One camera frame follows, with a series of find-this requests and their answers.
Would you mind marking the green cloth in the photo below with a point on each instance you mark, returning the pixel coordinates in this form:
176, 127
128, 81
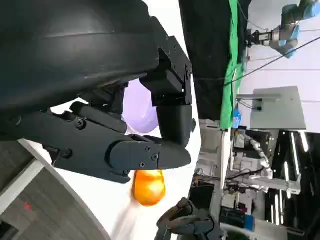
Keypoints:
231, 75

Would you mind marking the black backdrop cloth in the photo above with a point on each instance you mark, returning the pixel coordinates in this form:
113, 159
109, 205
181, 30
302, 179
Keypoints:
205, 50

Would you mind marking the orange white toy bread roll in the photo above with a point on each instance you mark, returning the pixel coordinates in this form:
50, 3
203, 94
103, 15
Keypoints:
149, 190

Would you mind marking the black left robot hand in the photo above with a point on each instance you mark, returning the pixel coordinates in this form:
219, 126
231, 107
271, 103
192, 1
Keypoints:
75, 50

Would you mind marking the blue bottle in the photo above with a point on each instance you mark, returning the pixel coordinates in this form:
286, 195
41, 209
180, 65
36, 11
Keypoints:
237, 117

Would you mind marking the lilac plate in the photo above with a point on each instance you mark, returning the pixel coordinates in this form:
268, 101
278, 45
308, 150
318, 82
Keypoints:
140, 112

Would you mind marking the grey metal cabinet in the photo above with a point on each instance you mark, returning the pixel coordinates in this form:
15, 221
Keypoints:
277, 110

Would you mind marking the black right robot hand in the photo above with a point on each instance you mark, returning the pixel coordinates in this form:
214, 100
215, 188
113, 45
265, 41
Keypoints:
192, 222

